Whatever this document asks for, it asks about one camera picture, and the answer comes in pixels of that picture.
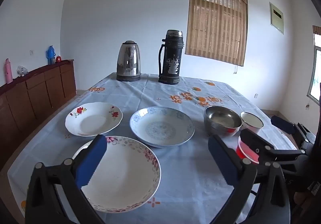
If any bamboo window blind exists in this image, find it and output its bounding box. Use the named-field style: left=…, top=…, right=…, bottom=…
left=185, top=0, right=249, bottom=67

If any blue patterned plate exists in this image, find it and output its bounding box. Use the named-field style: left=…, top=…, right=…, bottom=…
left=130, top=107, right=195, bottom=148

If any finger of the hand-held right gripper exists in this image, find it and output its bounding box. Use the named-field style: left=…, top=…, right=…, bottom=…
left=270, top=115, right=317, bottom=143
left=240, top=129, right=305, bottom=163

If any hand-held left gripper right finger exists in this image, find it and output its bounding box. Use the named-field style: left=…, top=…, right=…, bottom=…
left=208, top=134, right=291, bottom=224

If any white enamel bowl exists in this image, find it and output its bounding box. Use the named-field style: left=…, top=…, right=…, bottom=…
left=240, top=112, right=264, bottom=132

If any light blue printed tablecloth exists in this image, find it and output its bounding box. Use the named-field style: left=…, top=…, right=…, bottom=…
left=7, top=72, right=299, bottom=224

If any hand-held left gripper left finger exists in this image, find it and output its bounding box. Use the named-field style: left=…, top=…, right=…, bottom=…
left=25, top=134, right=108, bottom=224

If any red bowl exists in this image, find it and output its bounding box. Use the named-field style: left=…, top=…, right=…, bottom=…
left=236, top=136, right=260, bottom=164

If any stainless steel bowl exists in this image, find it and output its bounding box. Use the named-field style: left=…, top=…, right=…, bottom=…
left=204, top=106, right=242, bottom=137

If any blue thermos flask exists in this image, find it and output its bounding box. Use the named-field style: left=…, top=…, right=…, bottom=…
left=46, top=45, right=56, bottom=65

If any stainless steel electric kettle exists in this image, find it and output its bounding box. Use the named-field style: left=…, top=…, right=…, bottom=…
left=116, top=41, right=142, bottom=82

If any brown wooden sideboard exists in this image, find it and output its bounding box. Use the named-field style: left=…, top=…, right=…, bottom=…
left=0, top=59, right=77, bottom=172

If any white wall panel box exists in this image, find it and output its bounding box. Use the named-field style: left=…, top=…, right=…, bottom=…
left=269, top=2, right=284, bottom=35

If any window with white frame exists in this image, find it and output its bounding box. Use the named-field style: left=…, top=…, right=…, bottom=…
left=306, top=33, right=321, bottom=106

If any white plate with pink rim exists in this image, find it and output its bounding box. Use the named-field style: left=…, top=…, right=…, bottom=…
left=72, top=136, right=161, bottom=213

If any white plate with red flowers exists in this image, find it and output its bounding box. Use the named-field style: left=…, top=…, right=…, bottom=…
left=65, top=102, right=123, bottom=137

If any pink thermos flask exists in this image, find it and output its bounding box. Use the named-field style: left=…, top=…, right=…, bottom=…
left=4, top=58, right=13, bottom=84

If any worn black thermos flask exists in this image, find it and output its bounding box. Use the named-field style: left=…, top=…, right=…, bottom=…
left=158, top=30, right=185, bottom=85

